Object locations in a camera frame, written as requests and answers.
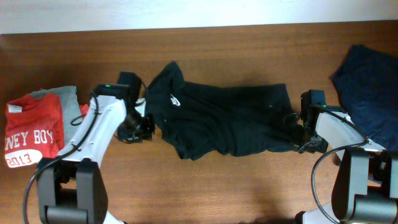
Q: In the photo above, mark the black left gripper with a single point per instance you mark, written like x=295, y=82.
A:
x=147, y=134

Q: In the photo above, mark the red printed t-shirt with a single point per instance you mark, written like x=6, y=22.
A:
x=34, y=130

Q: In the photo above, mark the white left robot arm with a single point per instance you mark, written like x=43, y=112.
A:
x=70, y=187

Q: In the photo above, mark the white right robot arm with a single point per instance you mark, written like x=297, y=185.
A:
x=365, y=189

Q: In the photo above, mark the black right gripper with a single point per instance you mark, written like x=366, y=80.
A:
x=321, y=147

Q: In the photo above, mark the grey folded t-shirt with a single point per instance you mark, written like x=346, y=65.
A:
x=70, y=107

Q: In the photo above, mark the navy blue t-shirt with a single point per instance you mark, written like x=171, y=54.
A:
x=366, y=83

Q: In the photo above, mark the black t-shirt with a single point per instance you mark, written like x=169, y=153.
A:
x=197, y=119

